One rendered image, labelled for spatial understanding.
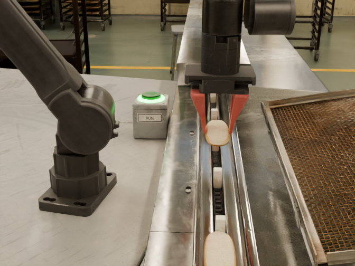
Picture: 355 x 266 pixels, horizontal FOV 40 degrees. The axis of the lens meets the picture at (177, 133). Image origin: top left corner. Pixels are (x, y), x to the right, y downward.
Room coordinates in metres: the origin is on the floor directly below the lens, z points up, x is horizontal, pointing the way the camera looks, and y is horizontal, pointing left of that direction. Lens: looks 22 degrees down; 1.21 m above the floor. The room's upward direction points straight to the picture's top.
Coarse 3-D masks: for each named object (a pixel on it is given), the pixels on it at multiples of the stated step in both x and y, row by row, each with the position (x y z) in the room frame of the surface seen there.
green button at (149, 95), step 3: (144, 93) 0.95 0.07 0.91; (147, 93) 0.95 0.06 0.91; (150, 93) 0.95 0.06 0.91; (153, 93) 0.95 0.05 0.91; (156, 93) 0.95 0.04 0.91; (159, 93) 0.95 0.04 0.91; (144, 96) 0.94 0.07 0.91; (147, 96) 0.94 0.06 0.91; (150, 96) 0.94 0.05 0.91; (153, 96) 0.94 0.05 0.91; (156, 96) 0.94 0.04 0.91; (159, 96) 0.94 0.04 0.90; (147, 99) 0.93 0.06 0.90; (150, 99) 0.93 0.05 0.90; (153, 99) 0.93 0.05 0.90
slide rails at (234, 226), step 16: (208, 96) 1.11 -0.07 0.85; (224, 96) 1.11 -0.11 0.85; (208, 112) 0.99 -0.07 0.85; (224, 112) 0.99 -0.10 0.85; (208, 144) 0.82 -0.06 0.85; (208, 160) 0.75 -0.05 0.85; (224, 160) 0.75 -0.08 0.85; (208, 176) 0.69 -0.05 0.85; (224, 176) 0.69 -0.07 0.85; (208, 192) 0.64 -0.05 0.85; (224, 192) 0.64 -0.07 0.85; (208, 208) 0.59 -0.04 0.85; (208, 224) 0.55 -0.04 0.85; (240, 224) 0.55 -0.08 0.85; (240, 240) 0.52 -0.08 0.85; (240, 256) 0.48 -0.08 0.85
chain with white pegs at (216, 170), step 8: (216, 112) 0.95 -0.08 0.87; (216, 152) 0.81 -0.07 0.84; (216, 160) 0.77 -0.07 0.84; (216, 168) 0.68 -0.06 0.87; (216, 176) 0.67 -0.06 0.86; (216, 184) 0.67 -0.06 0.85; (216, 192) 0.66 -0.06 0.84; (216, 200) 0.64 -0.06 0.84; (216, 208) 0.62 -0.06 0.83; (216, 216) 0.54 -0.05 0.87; (224, 216) 0.54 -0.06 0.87; (216, 224) 0.53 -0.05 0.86; (224, 224) 0.53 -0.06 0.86
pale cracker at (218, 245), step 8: (216, 232) 0.52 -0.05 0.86; (224, 232) 0.53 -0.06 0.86; (208, 240) 0.51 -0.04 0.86; (216, 240) 0.50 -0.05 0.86; (224, 240) 0.50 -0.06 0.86; (208, 248) 0.49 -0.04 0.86; (216, 248) 0.49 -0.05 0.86; (224, 248) 0.49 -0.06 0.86; (232, 248) 0.49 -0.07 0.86; (208, 256) 0.47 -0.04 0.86; (216, 256) 0.47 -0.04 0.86; (224, 256) 0.47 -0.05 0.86; (232, 256) 0.47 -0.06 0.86; (208, 264) 0.46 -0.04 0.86; (216, 264) 0.46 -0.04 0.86; (224, 264) 0.46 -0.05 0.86; (232, 264) 0.46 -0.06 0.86
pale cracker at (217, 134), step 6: (216, 120) 0.74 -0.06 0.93; (210, 126) 0.71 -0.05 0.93; (216, 126) 0.71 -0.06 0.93; (222, 126) 0.71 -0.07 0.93; (210, 132) 0.69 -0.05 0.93; (216, 132) 0.69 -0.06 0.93; (222, 132) 0.69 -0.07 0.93; (228, 132) 0.69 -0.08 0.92; (210, 138) 0.67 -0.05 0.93; (216, 138) 0.67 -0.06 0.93; (222, 138) 0.67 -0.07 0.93; (228, 138) 0.68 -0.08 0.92; (210, 144) 0.66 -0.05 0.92; (216, 144) 0.66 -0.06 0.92; (222, 144) 0.66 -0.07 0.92
